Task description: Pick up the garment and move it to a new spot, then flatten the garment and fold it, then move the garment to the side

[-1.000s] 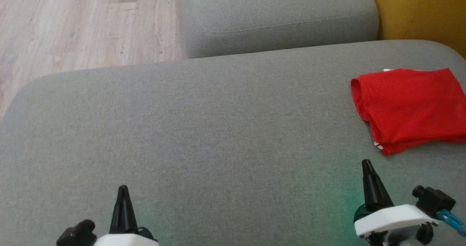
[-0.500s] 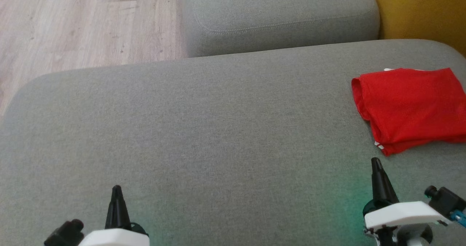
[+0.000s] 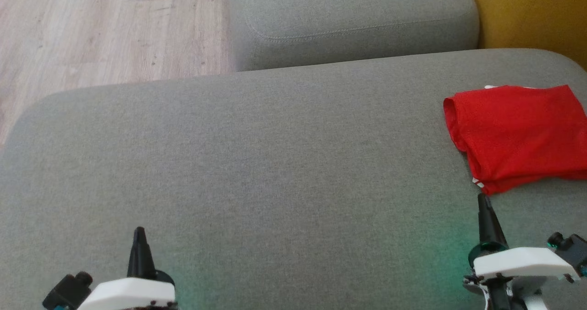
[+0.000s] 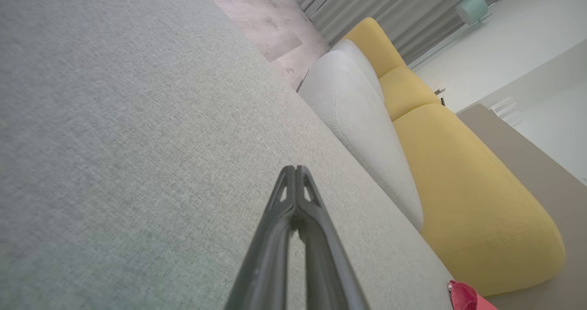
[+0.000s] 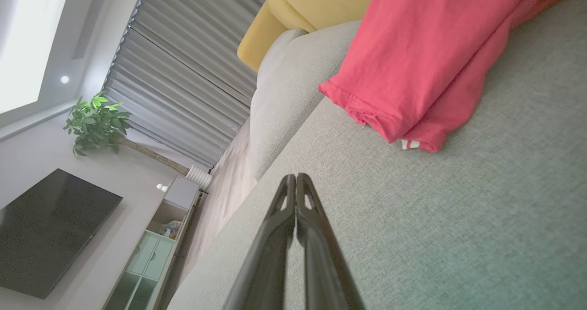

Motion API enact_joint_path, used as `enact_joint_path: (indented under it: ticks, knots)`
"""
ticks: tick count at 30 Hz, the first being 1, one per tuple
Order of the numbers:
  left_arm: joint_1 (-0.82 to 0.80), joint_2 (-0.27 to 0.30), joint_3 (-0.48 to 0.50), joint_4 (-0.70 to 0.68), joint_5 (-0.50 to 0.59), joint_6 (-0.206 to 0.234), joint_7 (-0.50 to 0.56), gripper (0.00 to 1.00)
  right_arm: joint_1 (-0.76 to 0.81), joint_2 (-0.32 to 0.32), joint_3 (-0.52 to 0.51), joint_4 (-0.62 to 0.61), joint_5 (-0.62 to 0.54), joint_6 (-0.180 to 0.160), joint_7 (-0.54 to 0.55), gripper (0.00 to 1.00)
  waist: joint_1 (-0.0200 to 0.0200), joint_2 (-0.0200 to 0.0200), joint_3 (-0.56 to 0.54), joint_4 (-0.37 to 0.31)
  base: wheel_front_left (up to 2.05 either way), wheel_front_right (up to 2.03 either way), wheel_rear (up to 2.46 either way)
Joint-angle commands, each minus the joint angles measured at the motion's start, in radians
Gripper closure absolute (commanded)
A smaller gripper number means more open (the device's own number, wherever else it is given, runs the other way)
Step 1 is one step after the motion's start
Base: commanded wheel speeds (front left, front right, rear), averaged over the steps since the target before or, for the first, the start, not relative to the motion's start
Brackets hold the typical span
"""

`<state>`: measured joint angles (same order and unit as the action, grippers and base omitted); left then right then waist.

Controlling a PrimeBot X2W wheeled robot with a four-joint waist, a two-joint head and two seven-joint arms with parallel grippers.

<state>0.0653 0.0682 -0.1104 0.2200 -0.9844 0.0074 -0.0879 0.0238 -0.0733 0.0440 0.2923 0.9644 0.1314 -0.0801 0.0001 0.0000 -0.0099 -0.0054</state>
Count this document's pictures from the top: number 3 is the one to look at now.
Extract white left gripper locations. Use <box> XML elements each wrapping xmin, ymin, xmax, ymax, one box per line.
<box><xmin>77</xmin><ymin>227</ymin><xmax>177</xmax><ymax>310</ymax></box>

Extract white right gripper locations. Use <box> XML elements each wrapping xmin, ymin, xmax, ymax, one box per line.
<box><xmin>464</xmin><ymin>194</ymin><xmax>581</xmax><ymax>297</ymax></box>

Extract red shorts with white stripes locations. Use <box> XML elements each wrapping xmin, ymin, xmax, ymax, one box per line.
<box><xmin>443</xmin><ymin>84</ymin><xmax>587</xmax><ymax>196</ymax></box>

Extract large grey sofa seat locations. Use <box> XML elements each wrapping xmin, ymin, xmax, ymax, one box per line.
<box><xmin>0</xmin><ymin>49</ymin><xmax>587</xmax><ymax>310</ymax></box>

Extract wide yellow sofa backrest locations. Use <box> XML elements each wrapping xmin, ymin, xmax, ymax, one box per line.
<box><xmin>464</xmin><ymin>0</ymin><xmax>587</xmax><ymax>70</ymax></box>

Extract grey sofa seat cushion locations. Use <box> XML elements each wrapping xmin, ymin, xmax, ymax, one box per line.
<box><xmin>229</xmin><ymin>0</ymin><xmax>481</xmax><ymax>72</ymax></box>

